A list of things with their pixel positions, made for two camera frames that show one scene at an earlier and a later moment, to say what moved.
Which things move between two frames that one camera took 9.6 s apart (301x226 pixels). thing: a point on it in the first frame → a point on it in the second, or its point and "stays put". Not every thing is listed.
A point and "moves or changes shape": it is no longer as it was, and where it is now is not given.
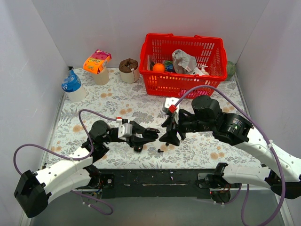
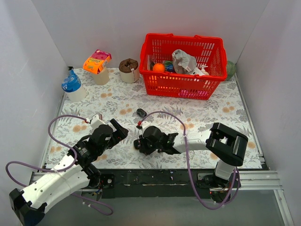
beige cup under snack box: (102, 77) stays put
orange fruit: (158, 67) stays put
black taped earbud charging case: (138, 148) moves or changes shape
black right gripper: (175, 126) → (143, 144)
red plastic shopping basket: (173, 65) stays put
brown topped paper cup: (129, 70) stays put
